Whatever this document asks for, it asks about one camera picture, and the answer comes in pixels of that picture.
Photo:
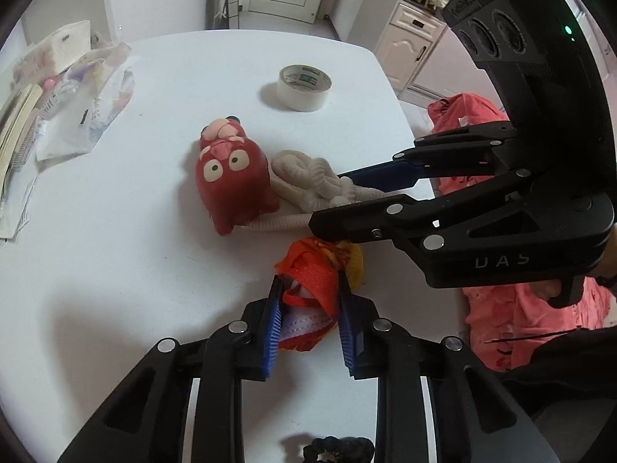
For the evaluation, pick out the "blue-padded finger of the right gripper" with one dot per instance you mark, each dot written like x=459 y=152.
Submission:
x=407 y=222
x=472 y=151

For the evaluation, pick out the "white bedside cabinet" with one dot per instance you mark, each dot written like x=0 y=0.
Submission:
x=407 y=40

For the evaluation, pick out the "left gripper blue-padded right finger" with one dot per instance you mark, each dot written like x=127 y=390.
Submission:
x=436 y=400

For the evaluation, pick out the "person's right hand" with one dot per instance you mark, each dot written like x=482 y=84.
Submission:
x=604 y=274

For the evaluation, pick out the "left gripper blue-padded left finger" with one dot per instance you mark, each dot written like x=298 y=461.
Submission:
x=183 y=401

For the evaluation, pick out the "printed clear plastic bag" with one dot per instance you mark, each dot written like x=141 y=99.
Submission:
x=84 y=102

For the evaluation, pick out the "black hair scrunchie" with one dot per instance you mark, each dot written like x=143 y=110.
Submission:
x=333 y=449

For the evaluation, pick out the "stack of notebooks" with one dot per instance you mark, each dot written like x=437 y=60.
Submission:
x=13 y=121

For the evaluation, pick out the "red yellow fabric pouch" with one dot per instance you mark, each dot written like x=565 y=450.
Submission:
x=311 y=302

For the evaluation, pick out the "floral tissue pack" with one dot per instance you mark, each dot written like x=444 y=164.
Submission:
x=54 y=54

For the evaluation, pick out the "masking tape roll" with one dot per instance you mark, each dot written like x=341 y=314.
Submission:
x=303 y=88

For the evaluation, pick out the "red pig plush toy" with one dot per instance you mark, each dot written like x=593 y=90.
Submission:
x=233 y=176

